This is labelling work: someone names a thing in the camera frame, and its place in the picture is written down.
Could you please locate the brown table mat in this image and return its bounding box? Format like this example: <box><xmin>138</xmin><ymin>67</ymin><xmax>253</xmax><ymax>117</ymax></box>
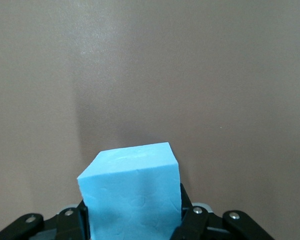
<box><xmin>0</xmin><ymin>0</ymin><xmax>300</xmax><ymax>240</ymax></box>

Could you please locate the blue foam cube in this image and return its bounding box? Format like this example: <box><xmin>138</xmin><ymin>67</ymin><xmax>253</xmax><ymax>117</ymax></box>
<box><xmin>76</xmin><ymin>141</ymin><xmax>183</xmax><ymax>240</ymax></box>

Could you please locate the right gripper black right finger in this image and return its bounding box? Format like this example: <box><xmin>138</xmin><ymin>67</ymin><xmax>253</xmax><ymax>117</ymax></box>
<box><xmin>169</xmin><ymin>182</ymin><xmax>273</xmax><ymax>240</ymax></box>

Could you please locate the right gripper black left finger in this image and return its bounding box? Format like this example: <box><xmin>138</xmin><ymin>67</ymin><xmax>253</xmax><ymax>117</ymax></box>
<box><xmin>0</xmin><ymin>199</ymin><xmax>91</xmax><ymax>240</ymax></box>

